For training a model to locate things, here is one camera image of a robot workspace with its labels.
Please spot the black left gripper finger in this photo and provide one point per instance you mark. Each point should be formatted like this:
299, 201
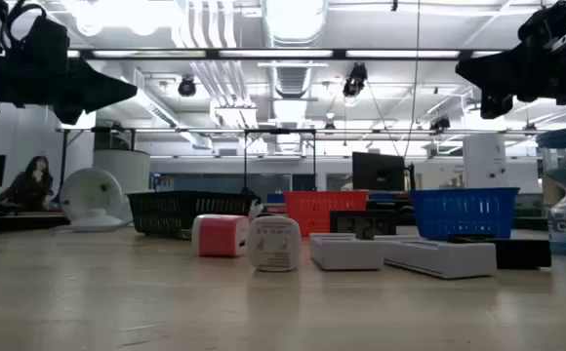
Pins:
92, 83
70, 113

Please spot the black digital clock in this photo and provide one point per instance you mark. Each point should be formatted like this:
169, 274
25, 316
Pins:
363, 224

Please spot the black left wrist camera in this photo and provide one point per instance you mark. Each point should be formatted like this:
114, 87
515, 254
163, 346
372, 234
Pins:
46, 46

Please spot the white round desk lamp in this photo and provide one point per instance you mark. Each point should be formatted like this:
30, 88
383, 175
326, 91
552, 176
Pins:
90, 195

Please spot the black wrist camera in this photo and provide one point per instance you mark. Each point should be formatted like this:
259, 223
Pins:
546, 24
46, 46

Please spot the dark background desk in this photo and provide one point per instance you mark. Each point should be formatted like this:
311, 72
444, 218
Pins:
14, 222

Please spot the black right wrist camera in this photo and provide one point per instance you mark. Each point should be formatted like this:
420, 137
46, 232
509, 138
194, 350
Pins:
546, 24

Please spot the person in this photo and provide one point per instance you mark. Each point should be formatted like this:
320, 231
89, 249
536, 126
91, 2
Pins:
31, 187

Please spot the black ceiling spotlight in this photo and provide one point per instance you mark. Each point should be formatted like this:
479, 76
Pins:
355, 80
187, 87
440, 124

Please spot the blue mesh plastic basket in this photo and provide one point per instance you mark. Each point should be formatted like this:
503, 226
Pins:
463, 212

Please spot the blue white charger cube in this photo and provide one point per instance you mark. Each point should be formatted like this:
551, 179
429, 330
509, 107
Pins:
274, 253

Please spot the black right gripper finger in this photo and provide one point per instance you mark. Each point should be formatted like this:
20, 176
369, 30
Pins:
497, 73
495, 107

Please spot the red mesh plastic basket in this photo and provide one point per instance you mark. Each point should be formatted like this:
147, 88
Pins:
312, 207

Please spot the black mesh plastic basket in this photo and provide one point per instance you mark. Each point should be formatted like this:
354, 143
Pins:
175, 209

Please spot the dark blue mini stapler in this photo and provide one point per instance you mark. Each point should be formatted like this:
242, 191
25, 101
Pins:
524, 253

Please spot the black background rig frame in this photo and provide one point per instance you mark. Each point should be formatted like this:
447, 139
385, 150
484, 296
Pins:
280, 131

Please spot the white digital clock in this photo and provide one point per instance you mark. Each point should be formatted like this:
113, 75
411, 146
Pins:
439, 258
346, 253

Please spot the pink white charger cube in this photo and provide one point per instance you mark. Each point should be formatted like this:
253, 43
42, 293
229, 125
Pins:
219, 236

